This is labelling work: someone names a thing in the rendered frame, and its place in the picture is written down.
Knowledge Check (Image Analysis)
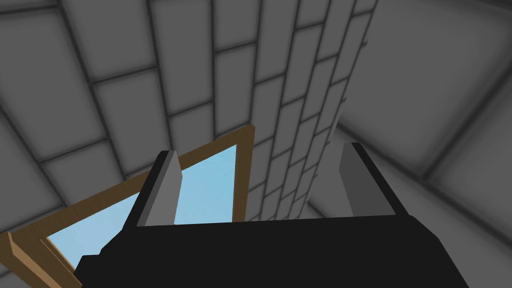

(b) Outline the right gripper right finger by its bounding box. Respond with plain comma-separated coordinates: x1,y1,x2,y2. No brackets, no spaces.
338,141,410,219

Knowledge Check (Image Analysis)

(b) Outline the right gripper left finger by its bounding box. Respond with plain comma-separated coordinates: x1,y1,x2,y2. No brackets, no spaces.
122,149,183,230

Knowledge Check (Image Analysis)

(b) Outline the wooden framed window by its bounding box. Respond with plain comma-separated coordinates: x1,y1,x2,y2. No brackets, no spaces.
0,124,256,288

